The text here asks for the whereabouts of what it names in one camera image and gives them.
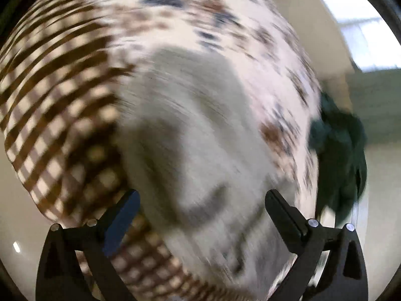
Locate grey fluffy fleece pants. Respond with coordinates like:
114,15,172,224
118,47,296,299

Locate dark green fleece garment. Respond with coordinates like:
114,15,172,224
309,93,367,225

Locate floral and checked bed blanket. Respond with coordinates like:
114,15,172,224
1,0,320,300

